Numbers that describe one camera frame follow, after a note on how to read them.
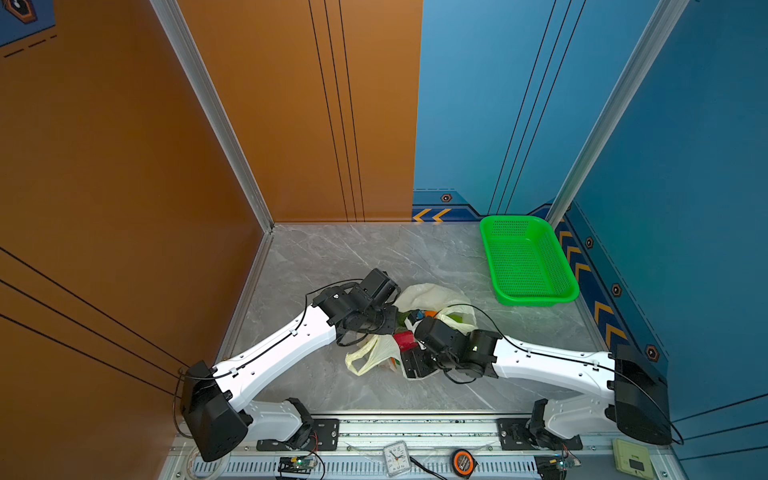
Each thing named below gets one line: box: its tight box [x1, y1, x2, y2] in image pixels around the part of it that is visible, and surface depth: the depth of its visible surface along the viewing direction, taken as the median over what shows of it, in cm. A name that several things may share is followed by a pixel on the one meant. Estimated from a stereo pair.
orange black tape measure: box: [452, 448, 479, 479], surface depth 68 cm
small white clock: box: [383, 440, 412, 477], surface depth 71 cm
